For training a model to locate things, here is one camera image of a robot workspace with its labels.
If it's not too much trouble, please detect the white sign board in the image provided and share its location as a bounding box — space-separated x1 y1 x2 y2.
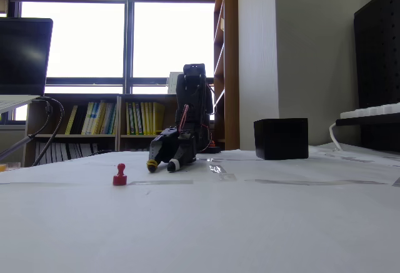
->
168 71 186 94

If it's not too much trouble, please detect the leaning yellow book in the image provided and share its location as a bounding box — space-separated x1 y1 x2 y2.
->
64 104 79 136

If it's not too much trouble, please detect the small clear orange container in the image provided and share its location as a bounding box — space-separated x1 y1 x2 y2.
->
0 161 21 173

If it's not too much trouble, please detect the white power strip cable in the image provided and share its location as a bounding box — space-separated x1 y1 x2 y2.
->
329 122 344 152

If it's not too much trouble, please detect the laptop with dark screen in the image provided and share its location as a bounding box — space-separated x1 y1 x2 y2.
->
0 16 54 114

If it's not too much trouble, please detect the dark window frame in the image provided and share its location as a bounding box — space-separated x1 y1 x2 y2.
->
0 0 217 96

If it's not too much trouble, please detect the low wooden bookcase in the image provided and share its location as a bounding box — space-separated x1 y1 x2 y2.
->
24 93 179 168

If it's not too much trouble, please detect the tall wooden shelf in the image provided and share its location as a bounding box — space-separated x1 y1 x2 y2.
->
213 0 240 151

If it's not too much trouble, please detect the thick black cable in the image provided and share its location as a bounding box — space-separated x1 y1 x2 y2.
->
31 96 66 167

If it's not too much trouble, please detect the red pawn piece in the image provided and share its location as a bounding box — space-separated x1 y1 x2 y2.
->
112 163 128 187

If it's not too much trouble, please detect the white paper table cover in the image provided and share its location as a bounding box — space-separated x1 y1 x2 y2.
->
0 143 400 273

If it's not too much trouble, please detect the black pegboard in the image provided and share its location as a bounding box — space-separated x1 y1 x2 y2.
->
353 0 400 152

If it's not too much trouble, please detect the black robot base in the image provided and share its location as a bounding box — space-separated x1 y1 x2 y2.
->
196 139 221 154

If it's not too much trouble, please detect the white power strip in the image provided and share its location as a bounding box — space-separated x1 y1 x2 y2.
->
339 102 400 120

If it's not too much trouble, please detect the red white servo cable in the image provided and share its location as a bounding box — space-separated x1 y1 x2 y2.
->
179 103 190 130

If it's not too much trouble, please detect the grey gooseneck rod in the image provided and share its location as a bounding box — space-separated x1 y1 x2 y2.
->
0 134 36 162

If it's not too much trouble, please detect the black box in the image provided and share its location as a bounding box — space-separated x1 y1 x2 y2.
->
253 117 309 161

